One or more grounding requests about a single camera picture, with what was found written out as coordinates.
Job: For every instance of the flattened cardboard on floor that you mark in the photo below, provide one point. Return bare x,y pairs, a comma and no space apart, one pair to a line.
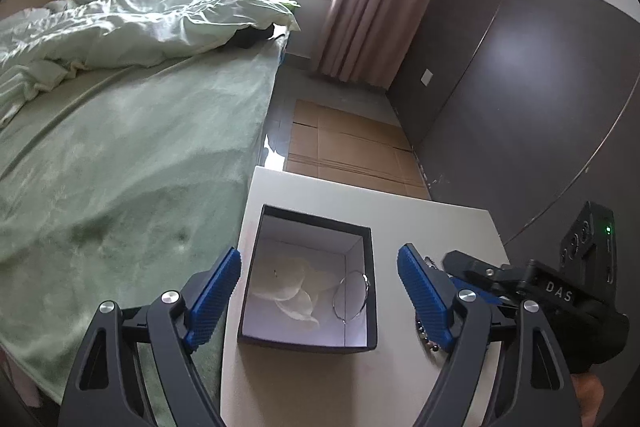
332,145

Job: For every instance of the white wall socket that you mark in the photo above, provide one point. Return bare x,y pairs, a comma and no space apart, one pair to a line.
426,77

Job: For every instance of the white tissue paper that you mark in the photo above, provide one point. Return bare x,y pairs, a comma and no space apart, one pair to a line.
293,285

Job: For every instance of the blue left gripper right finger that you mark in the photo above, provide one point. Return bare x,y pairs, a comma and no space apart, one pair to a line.
431,293

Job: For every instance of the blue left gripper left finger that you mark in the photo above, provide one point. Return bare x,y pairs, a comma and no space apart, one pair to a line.
206,296

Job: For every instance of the green bed sheet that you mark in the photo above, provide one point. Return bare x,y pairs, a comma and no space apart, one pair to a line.
119,185

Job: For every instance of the black jewelry box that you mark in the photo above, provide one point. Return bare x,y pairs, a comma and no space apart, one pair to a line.
348,314

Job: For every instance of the black garment on bed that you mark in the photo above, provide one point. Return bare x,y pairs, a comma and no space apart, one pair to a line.
247,37

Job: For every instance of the pale green duvet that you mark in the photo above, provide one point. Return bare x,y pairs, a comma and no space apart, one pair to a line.
42,47

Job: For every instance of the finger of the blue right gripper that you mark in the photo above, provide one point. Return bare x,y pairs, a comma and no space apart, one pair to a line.
462,285

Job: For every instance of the right hand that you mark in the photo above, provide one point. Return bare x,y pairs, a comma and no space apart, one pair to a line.
589,393

